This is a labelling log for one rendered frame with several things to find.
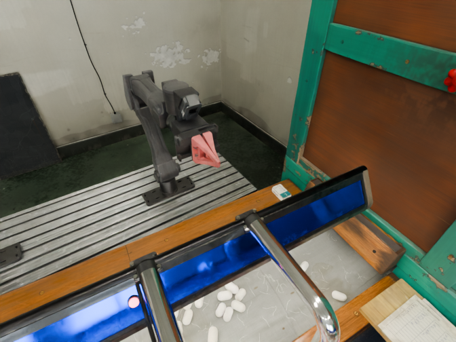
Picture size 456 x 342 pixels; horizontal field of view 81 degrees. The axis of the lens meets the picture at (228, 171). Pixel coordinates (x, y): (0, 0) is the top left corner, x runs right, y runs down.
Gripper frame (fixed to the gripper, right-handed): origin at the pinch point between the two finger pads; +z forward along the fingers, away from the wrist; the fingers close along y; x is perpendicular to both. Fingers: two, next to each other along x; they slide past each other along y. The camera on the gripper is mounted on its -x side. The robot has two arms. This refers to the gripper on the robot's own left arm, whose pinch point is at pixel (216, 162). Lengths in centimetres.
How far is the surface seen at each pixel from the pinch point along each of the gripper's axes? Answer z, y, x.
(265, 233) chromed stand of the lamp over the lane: 21.9, -5.8, -6.1
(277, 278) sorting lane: 15.6, 8.9, 32.2
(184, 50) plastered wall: -196, 83, 42
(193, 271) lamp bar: 19.6, -15.3, -2.2
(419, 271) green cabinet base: 35, 34, 23
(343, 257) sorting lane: 20.8, 28.3, 32.0
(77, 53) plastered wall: -196, -3, 32
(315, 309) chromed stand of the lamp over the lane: 32.0, -7.3, -5.8
